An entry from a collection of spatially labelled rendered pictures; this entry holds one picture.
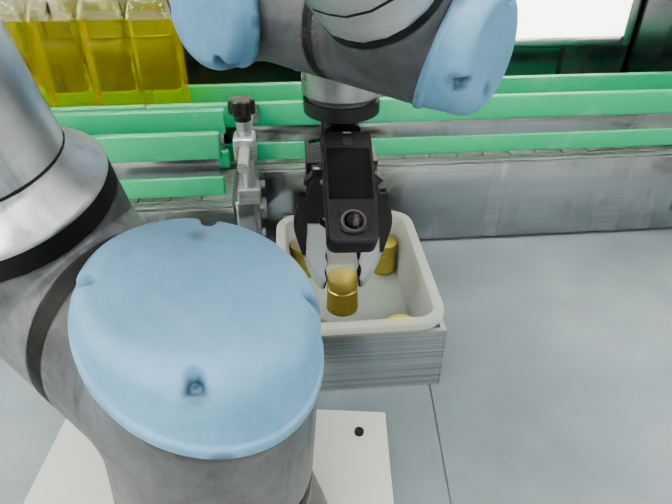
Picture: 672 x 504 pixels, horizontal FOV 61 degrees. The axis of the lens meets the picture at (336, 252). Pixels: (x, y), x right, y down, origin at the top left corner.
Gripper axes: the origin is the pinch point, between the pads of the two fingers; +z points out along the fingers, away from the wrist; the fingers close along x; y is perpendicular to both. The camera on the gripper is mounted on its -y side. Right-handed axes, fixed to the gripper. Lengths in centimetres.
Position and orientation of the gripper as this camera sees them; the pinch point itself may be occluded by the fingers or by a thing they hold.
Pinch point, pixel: (342, 281)
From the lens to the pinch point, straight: 62.0
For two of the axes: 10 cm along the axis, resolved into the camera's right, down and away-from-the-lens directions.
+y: -0.7, -5.7, 8.2
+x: -10.0, 0.4, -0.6
